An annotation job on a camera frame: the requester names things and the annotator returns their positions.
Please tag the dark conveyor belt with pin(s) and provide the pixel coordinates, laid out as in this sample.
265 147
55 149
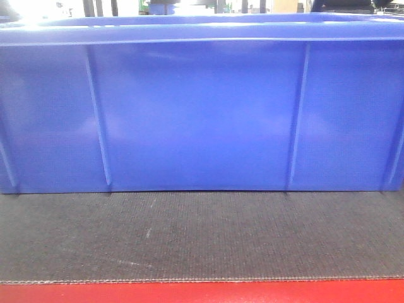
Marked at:
201 236

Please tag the red conveyor frame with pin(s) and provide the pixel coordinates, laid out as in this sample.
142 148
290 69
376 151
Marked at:
383 290

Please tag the blue plastic bin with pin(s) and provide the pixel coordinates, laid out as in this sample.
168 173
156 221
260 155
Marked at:
294 102

